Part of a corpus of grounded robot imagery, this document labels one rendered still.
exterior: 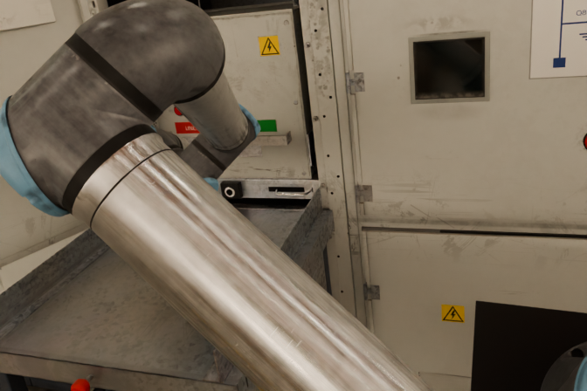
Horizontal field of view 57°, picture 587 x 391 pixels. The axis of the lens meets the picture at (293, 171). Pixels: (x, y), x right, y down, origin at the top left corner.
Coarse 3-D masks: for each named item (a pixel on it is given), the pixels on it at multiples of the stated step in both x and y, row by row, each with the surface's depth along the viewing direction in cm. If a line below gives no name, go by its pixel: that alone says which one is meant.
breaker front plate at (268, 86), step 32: (224, 32) 147; (256, 32) 144; (288, 32) 142; (224, 64) 150; (256, 64) 147; (288, 64) 145; (256, 96) 151; (288, 96) 148; (160, 128) 165; (288, 128) 152; (256, 160) 159; (288, 160) 156
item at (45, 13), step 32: (0, 0) 135; (32, 0) 140; (64, 0) 149; (0, 32) 139; (32, 32) 144; (64, 32) 150; (0, 64) 140; (32, 64) 146; (0, 96) 141; (0, 192) 145; (0, 224) 146; (32, 224) 153; (64, 224) 159; (0, 256) 148
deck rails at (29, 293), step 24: (312, 216) 145; (96, 240) 146; (288, 240) 127; (48, 264) 130; (72, 264) 138; (24, 288) 123; (48, 288) 130; (0, 312) 117; (24, 312) 121; (0, 336) 114; (216, 360) 92
